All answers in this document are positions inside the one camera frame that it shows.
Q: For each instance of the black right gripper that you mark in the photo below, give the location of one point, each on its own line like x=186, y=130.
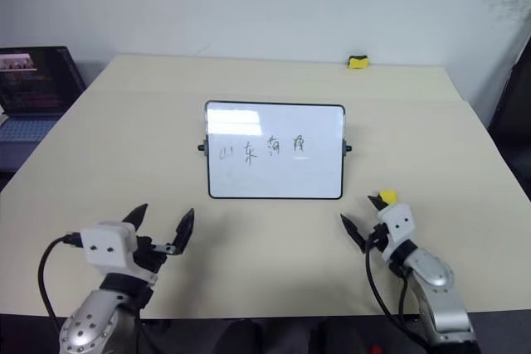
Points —
x=378, y=238

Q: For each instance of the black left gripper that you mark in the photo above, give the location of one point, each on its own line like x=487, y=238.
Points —
x=147, y=256

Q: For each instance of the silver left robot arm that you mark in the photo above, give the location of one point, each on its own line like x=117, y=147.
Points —
x=93, y=316

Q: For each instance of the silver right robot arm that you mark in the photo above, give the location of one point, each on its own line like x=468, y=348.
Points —
x=435, y=283

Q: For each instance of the yellow and black eraser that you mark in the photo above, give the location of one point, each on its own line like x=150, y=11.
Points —
x=357, y=63
x=389, y=196

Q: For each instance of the open laptop with blue keyboard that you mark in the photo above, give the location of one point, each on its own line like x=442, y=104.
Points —
x=33, y=80

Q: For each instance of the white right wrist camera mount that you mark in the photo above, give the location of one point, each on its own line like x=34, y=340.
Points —
x=396, y=223

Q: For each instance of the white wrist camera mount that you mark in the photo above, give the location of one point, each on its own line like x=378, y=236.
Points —
x=396, y=223
x=105, y=246

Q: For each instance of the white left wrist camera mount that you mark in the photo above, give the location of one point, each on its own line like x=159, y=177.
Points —
x=105, y=246

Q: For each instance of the white whiteboard with black frame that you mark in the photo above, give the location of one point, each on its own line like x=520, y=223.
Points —
x=274, y=171

